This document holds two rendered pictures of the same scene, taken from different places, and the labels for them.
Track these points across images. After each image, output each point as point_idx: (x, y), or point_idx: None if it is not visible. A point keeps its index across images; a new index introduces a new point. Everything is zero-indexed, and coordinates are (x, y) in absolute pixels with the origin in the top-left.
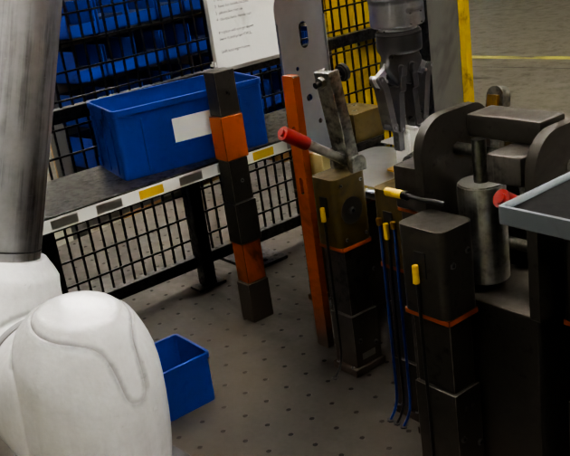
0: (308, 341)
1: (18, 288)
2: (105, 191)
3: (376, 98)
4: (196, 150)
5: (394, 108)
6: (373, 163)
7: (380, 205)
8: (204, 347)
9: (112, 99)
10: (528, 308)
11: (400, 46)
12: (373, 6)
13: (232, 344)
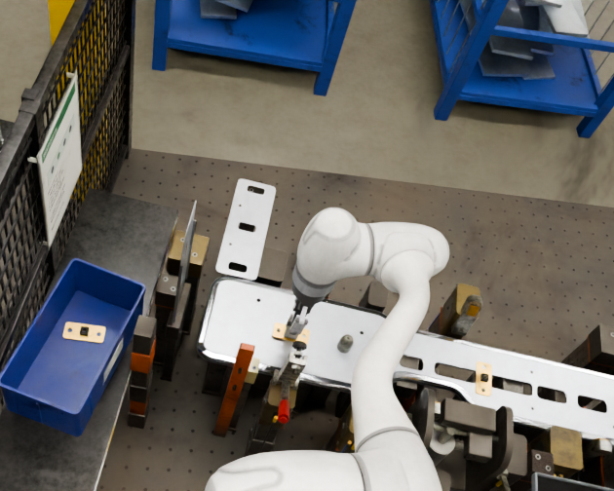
0: (204, 434)
1: None
2: (79, 465)
3: (294, 324)
4: (112, 370)
5: None
6: (246, 319)
7: (353, 437)
8: (131, 478)
9: (13, 360)
10: (456, 480)
11: (322, 299)
12: (311, 287)
13: (149, 464)
